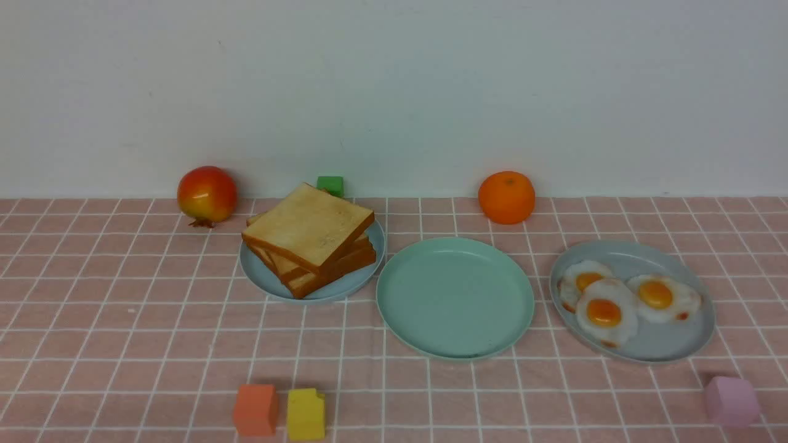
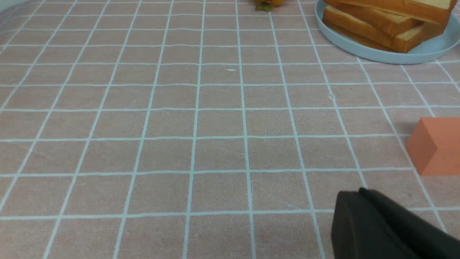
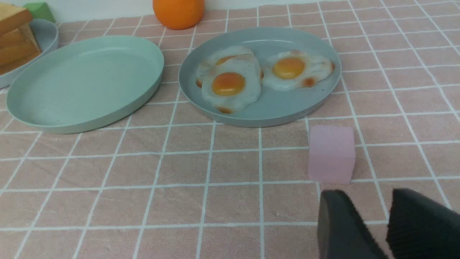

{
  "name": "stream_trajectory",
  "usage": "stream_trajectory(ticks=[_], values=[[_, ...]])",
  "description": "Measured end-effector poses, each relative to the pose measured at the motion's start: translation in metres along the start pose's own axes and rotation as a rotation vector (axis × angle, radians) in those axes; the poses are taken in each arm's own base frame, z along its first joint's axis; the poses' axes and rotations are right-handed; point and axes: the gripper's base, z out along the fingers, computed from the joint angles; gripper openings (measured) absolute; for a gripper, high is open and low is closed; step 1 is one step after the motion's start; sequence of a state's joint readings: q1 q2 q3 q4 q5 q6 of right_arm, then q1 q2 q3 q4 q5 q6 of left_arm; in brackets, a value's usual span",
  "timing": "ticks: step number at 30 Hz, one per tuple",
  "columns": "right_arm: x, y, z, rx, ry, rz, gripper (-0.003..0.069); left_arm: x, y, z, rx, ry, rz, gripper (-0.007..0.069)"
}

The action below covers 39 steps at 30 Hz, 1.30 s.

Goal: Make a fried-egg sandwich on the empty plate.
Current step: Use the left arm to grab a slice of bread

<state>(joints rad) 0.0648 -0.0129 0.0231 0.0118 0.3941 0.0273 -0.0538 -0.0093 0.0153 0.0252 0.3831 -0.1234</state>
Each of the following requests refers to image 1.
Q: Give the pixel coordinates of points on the fried egg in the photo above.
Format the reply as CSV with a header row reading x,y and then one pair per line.
x,y
577,278
607,312
661,299

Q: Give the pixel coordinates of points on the pink checkered tablecloth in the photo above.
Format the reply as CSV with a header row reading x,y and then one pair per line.
x,y
122,323

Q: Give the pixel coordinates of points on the grey egg plate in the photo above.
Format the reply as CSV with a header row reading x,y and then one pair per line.
x,y
654,343

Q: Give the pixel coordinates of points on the toast slice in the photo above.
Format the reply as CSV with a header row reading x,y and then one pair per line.
x,y
307,249
308,231
305,284

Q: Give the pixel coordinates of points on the green cube block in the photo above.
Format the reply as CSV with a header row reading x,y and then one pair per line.
x,y
333,185

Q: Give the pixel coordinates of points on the orange cube block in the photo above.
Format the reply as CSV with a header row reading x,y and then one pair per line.
x,y
255,413

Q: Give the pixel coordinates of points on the grey-blue bread plate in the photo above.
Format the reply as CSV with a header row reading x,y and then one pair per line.
x,y
263,278

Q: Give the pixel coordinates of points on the orange fruit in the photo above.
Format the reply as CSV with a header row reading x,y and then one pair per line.
x,y
507,197

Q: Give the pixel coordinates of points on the pink cube block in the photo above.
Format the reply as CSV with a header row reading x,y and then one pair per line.
x,y
731,402

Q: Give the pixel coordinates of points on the mint green plate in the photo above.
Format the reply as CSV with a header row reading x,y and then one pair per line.
x,y
455,298

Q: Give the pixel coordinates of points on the yellow cube block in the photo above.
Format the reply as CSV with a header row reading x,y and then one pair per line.
x,y
306,415

